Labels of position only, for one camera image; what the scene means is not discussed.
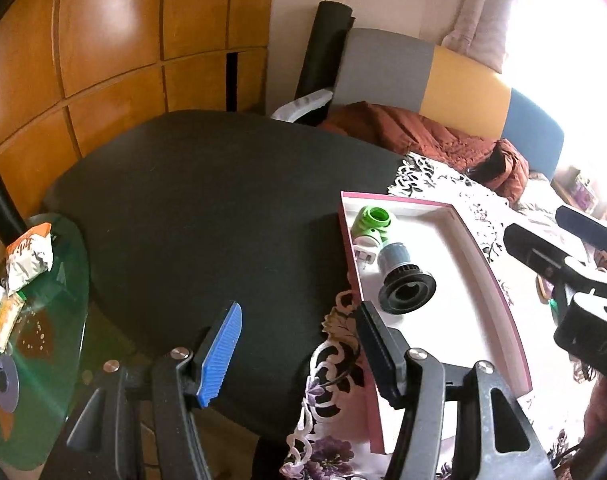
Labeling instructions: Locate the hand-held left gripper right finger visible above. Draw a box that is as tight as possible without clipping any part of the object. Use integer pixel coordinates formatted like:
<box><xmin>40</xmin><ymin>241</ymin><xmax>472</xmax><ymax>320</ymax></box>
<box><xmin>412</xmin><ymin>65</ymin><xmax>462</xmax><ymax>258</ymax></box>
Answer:
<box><xmin>354</xmin><ymin>300</ymin><xmax>554</xmax><ymax>480</ymax></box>

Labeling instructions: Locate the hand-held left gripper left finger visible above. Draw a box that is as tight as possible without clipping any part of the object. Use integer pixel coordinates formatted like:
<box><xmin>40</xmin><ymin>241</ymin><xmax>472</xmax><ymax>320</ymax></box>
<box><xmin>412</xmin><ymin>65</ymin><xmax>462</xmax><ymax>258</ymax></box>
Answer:
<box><xmin>44</xmin><ymin>301</ymin><xmax>244</xmax><ymax>480</ymax></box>

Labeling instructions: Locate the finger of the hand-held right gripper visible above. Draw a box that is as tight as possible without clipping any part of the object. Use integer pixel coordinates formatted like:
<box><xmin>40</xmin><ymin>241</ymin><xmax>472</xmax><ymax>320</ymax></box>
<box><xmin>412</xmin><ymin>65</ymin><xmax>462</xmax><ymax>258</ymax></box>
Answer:
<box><xmin>503</xmin><ymin>222</ymin><xmax>599</xmax><ymax>286</ymax></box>
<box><xmin>556</xmin><ymin>205</ymin><xmax>607</xmax><ymax>261</ymax></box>

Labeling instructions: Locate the pink cardboard box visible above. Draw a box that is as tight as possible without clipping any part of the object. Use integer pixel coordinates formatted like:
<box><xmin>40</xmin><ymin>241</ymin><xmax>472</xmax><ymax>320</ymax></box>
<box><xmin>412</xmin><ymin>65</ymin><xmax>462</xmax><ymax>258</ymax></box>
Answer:
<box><xmin>339</xmin><ymin>191</ymin><xmax>533</xmax><ymax>455</ymax></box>

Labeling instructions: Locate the purple tin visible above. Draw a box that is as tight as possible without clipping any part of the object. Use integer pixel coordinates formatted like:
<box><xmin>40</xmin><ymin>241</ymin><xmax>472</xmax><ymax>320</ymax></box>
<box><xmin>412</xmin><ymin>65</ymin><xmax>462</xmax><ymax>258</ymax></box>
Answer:
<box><xmin>571</xmin><ymin>170</ymin><xmax>600</xmax><ymax>211</ymax></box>

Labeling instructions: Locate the pale bed quilt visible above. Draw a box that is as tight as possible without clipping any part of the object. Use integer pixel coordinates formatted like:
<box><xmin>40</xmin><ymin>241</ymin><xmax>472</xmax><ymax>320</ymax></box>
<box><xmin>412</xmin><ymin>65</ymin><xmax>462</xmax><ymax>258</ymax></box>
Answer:
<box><xmin>513</xmin><ymin>174</ymin><xmax>567</xmax><ymax>217</ymax></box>

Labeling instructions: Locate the grey and black cylinder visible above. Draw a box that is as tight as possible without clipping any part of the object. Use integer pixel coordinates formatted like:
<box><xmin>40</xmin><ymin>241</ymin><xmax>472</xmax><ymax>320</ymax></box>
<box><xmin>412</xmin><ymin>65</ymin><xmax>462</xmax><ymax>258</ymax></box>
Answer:
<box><xmin>377</xmin><ymin>241</ymin><xmax>437</xmax><ymax>315</ymax></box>

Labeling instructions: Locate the white plug adapter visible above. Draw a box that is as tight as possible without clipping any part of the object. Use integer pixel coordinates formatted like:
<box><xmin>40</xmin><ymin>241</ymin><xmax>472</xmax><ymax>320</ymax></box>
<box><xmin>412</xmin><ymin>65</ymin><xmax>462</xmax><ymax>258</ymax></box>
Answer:
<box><xmin>353</xmin><ymin>242</ymin><xmax>381</xmax><ymax>273</ymax></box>

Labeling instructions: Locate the floral lace tablecloth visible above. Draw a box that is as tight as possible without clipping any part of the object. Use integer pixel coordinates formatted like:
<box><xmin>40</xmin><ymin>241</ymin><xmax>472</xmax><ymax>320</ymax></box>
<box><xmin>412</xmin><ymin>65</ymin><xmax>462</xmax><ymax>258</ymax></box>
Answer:
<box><xmin>278</xmin><ymin>152</ymin><xmax>607</xmax><ymax>480</ymax></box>

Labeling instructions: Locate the green plug-in device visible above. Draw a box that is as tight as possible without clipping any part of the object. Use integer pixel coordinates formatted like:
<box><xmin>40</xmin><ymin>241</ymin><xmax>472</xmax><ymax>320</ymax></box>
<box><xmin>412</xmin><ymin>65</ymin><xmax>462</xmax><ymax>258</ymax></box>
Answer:
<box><xmin>352</xmin><ymin>205</ymin><xmax>395</xmax><ymax>248</ymax></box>

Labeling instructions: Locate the green glass side table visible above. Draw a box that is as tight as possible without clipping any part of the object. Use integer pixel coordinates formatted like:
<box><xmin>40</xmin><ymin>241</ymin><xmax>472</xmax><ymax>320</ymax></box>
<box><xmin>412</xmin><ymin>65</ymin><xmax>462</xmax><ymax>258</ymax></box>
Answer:
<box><xmin>0</xmin><ymin>212</ymin><xmax>90</xmax><ymax>471</ymax></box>

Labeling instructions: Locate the window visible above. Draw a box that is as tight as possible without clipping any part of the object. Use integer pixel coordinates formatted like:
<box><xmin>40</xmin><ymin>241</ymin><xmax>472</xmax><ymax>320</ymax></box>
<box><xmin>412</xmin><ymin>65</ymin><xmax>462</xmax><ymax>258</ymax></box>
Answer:
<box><xmin>503</xmin><ymin>0</ymin><xmax>607</xmax><ymax>176</ymax></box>

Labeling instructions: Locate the rust red blanket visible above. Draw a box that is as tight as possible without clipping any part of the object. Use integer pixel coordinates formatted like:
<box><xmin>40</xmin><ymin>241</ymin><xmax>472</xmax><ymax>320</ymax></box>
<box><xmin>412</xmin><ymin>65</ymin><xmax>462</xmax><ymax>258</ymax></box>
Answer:
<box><xmin>317</xmin><ymin>101</ymin><xmax>530</xmax><ymax>206</ymax></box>

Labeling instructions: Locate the grey yellow blue headboard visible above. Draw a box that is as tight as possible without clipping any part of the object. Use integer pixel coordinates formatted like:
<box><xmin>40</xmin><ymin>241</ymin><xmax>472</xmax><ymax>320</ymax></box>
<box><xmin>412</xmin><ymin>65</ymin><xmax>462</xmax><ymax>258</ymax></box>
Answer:
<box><xmin>331</xmin><ymin>27</ymin><xmax>567</xmax><ymax>181</ymax></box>

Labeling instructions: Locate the grey tape roll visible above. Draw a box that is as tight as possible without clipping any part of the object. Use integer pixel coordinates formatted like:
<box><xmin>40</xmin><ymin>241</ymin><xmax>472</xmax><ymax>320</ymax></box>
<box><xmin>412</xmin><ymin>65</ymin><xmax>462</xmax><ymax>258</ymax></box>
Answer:
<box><xmin>0</xmin><ymin>350</ymin><xmax>20</xmax><ymax>413</ymax></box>

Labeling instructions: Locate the white and orange snack packet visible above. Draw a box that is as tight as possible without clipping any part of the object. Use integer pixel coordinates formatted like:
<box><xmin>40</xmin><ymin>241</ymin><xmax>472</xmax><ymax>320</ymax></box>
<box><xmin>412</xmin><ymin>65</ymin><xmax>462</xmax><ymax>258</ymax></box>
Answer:
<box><xmin>6</xmin><ymin>222</ymin><xmax>54</xmax><ymax>293</ymax></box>

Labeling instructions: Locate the yellow packet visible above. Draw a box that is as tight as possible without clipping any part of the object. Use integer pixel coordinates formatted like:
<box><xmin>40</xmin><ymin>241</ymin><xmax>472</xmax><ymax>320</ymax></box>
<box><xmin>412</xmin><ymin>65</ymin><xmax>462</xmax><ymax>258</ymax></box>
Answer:
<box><xmin>0</xmin><ymin>292</ymin><xmax>25</xmax><ymax>353</ymax></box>

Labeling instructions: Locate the pale patterned curtain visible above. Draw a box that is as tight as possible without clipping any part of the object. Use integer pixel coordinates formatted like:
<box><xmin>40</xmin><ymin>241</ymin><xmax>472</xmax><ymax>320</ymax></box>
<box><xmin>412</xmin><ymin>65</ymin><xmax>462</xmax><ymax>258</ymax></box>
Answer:
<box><xmin>441</xmin><ymin>0</ymin><xmax>529</xmax><ymax>71</ymax></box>

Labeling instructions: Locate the white bag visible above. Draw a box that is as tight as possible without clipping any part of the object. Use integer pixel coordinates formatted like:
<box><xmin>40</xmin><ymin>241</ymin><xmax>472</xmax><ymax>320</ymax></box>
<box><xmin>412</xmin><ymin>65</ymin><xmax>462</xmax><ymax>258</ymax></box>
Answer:
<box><xmin>270</xmin><ymin>88</ymin><xmax>334</xmax><ymax>123</ymax></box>

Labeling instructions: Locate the black rolled mat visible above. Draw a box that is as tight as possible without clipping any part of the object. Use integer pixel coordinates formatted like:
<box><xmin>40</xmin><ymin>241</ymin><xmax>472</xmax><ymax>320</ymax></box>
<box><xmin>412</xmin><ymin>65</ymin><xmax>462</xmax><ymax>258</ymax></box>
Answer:
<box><xmin>294</xmin><ymin>0</ymin><xmax>355</xmax><ymax>106</ymax></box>

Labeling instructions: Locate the wooden wardrobe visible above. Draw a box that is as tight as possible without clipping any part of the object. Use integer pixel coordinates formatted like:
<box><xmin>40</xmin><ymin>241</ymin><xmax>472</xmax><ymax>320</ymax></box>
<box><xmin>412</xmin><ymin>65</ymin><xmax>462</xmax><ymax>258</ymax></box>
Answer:
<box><xmin>0</xmin><ymin>0</ymin><xmax>277</xmax><ymax>221</ymax></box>

